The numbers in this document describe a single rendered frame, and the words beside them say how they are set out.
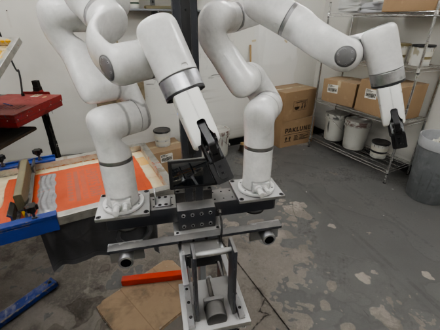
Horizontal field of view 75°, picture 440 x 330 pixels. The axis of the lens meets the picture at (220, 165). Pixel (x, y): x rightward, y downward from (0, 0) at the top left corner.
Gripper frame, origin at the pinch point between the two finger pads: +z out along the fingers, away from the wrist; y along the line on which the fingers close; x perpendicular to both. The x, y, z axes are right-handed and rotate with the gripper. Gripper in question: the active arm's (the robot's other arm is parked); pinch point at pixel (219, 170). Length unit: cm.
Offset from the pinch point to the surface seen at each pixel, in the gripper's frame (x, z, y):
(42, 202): -69, -9, -76
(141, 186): -30, 3, -84
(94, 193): -49, -3, -82
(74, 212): -53, 0, -63
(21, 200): -70, -13, -66
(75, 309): -110, 61, -134
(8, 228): -72, -5, -55
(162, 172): -19, 1, -89
